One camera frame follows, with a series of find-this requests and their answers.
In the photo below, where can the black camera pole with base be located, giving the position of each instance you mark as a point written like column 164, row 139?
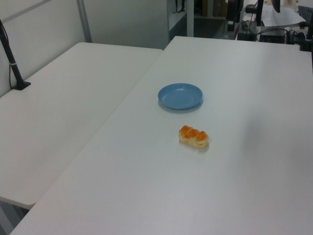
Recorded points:
column 12, row 65

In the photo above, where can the black vertical stand pole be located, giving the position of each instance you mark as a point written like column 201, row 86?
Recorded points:
column 259, row 12

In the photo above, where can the grey partition post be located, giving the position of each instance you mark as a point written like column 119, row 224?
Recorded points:
column 84, row 20

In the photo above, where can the orange glazed bread roll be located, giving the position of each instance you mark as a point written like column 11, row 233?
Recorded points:
column 193, row 138

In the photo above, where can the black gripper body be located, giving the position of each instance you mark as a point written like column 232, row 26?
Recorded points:
column 235, row 9

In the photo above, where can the small black electronics box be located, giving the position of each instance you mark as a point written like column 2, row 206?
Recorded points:
column 247, row 36

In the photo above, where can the large black electronics box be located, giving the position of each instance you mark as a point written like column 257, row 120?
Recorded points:
column 272, row 36

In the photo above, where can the white paper sheet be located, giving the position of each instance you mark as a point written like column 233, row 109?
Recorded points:
column 281, row 17

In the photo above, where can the dark keyboard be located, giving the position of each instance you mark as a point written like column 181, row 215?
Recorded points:
column 306, row 12

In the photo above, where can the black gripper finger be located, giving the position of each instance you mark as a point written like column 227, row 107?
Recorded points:
column 231, row 26

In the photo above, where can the black clamp camera mount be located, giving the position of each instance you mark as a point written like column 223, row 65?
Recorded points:
column 305, row 39

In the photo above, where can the brown cardboard box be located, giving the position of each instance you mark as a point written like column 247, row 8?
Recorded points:
column 214, row 8

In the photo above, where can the blue round plate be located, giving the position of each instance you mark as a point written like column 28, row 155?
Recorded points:
column 180, row 96

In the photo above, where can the white metal shelf frame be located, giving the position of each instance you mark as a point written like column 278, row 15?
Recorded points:
column 189, row 17

